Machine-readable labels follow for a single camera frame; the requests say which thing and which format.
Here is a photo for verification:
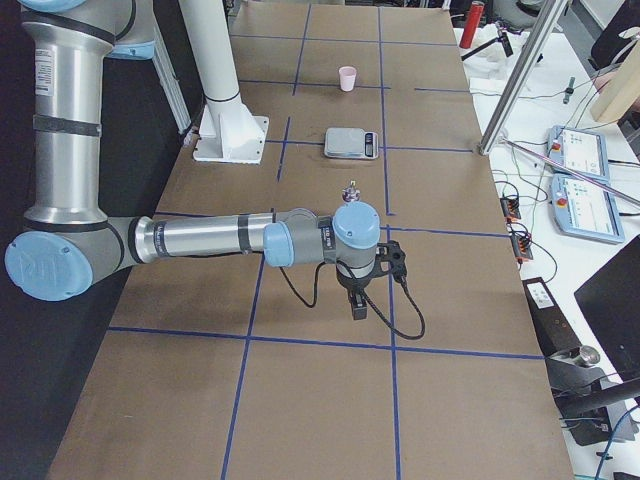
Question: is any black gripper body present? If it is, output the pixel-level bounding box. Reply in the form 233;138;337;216
336;269;372;300

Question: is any clear glass sauce bottle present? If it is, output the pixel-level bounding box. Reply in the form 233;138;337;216
342;180;361;203

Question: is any pink paper cup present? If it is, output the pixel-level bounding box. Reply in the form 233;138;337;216
338;66;357;92

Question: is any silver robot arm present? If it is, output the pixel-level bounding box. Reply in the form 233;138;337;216
4;1;383;320

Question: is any silver digital kitchen scale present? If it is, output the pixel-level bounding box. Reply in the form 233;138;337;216
324;127;379;160

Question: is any lower orange connector block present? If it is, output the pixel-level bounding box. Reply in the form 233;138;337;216
510;231;533;264

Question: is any orange connector block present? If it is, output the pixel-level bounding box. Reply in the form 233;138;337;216
510;231;533;264
500;197;521;223

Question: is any upper orange connector block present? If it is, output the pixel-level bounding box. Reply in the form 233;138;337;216
500;197;521;223

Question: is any black box with label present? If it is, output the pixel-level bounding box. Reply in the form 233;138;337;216
522;277;582;357

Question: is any lower blue teach pendant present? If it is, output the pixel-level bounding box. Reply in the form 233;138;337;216
550;174;625;244

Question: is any blue teach pendant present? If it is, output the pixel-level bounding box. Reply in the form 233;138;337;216
550;174;625;244
547;125;610;180

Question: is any thin metal rod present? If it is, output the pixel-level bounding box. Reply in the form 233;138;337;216
498;138;640;207

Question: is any black monitor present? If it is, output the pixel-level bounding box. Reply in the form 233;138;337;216
574;238;640;380

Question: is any upper blue teach pendant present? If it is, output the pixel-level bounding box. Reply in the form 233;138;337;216
547;125;610;180

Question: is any black tripod stick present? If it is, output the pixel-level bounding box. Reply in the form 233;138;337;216
461;23;513;61

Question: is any red cylindrical bottle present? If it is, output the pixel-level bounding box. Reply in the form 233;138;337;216
459;0;485;49

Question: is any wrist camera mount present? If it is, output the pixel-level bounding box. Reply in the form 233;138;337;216
372;240;408;283

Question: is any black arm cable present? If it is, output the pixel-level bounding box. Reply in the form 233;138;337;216
277;259;426;341

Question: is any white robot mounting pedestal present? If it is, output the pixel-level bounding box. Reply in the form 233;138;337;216
180;0;269;164

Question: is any aluminium frame post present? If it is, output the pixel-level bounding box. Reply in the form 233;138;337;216
478;0;567;156

